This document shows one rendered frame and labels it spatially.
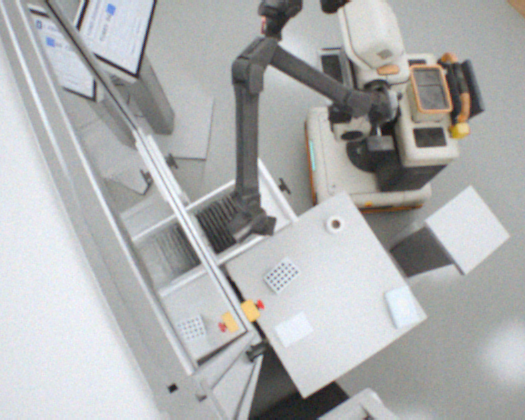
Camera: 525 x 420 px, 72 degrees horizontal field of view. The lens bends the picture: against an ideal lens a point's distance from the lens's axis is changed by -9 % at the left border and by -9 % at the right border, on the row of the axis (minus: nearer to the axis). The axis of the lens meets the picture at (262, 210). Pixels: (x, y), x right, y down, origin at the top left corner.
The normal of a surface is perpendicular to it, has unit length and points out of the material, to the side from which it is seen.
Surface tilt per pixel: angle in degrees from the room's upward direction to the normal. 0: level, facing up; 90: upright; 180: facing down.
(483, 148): 0
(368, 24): 42
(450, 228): 0
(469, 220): 0
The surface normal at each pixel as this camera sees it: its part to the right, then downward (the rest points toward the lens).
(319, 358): -0.03, -0.25
